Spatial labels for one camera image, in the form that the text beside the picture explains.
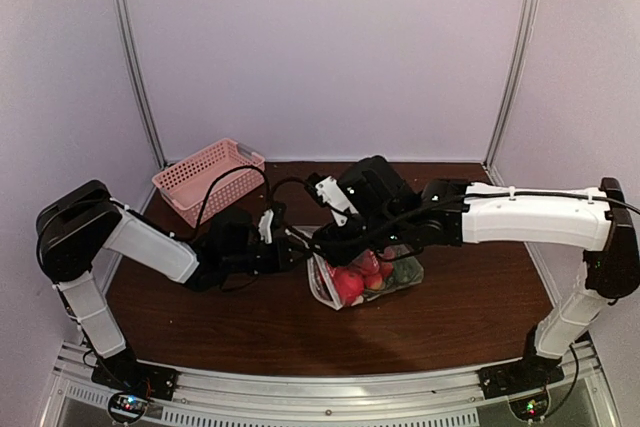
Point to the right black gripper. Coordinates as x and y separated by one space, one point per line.
334 251

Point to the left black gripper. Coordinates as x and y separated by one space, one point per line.
282 261

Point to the red fake fruit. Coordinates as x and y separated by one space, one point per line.
348 284

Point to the clear zip top bag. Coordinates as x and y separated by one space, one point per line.
370 276

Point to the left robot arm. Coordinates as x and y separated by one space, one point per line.
78 227

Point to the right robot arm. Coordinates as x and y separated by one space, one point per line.
374 208

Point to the pink perforated plastic basket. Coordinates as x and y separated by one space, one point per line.
210 180

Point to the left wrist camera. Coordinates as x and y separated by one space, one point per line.
270 221

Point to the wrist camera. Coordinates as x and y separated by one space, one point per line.
326 192
270 221

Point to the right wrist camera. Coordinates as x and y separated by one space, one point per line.
326 192

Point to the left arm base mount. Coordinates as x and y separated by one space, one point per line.
136 391

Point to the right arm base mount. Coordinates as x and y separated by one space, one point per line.
526 388

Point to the aluminium front rail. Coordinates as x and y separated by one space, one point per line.
450 397

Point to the left aluminium corner post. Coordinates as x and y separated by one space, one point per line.
136 78

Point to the aluminium corner post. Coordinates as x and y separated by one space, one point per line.
136 78
524 32

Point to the right aluminium corner post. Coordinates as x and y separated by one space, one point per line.
524 32

